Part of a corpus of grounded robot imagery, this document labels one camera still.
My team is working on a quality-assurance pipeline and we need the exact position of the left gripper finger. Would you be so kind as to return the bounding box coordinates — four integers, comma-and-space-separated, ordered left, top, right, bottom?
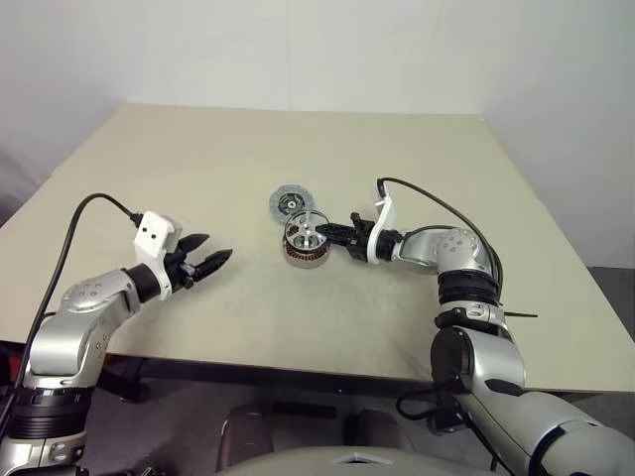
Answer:
177, 233, 207, 255
190, 247, 234, 284

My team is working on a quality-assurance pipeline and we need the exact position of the black table crossbar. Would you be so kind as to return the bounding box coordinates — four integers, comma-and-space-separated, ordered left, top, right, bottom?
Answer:
143, 359, 439, 397

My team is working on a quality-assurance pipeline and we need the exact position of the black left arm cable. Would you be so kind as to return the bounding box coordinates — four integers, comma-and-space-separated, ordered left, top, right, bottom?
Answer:
19, 193, 146, 389

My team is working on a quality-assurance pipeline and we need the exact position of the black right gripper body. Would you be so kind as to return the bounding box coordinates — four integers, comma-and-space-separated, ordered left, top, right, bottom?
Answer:
346, 212, 372, 262

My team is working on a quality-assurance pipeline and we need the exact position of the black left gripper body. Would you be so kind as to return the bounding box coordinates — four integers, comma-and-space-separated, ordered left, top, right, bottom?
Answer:
165, 250, 197, 294

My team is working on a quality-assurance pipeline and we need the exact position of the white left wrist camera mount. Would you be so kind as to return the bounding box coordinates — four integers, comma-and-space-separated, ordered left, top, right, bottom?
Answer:
133, 211, 184, 299

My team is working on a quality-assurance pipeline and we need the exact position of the black table leg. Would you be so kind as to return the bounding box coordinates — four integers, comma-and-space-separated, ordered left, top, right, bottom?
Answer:
100, 356, 151, 404

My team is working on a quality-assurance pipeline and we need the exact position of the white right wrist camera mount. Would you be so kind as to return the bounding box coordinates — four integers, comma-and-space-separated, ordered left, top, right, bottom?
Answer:
365, 191, 401, 265

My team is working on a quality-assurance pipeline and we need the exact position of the grey motor end cap disc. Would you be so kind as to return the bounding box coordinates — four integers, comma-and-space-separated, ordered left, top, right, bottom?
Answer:
269, 183, 315, 223

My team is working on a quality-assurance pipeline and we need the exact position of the silver robot torso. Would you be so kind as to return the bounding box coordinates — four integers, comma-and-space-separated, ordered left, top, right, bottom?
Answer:
212, 444, 468, 476

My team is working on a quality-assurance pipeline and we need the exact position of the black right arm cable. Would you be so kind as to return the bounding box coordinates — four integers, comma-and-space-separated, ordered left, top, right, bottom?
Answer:
375, 177, 504, 298

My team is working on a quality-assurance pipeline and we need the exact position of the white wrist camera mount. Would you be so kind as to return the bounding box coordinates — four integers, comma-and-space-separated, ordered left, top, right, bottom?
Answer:
133, 211, 184, 299
365, 191, 401, 265

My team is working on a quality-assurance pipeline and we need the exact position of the dark grey rounded shape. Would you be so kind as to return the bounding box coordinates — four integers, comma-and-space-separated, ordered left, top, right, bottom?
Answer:
219, 404, 275, 468

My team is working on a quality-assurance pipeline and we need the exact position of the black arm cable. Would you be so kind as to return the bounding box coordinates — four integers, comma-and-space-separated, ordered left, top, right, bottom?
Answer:
19, 193, 146, 389
375, 177, 504, 298

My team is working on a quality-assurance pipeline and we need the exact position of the silver motor rotor housing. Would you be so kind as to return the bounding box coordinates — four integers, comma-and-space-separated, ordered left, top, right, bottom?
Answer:
282, 208, 332, 254

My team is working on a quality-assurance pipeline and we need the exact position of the copper wound motor stator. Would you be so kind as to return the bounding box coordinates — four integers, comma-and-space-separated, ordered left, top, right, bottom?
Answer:
282, 236, 331, 272

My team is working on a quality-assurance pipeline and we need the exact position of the thin black looped cable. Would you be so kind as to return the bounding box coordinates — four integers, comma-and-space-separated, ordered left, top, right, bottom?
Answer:
395, 382, 498, 463

